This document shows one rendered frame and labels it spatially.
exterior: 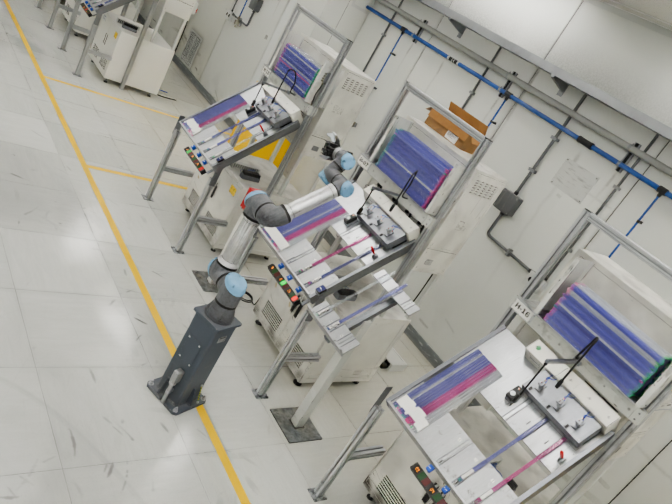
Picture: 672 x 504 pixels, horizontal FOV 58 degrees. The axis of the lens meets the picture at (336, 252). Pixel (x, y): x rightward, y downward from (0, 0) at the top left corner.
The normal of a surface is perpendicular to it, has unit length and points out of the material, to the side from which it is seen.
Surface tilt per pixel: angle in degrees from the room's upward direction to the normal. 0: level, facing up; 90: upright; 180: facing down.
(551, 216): 90
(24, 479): 0
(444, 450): 44
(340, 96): 90
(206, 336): 90
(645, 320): 90
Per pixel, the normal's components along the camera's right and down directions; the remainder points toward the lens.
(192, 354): -0.51, 0.08
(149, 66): 0.50, 0.59
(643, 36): -0.72, -0.13
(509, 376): -0.15, -0.66
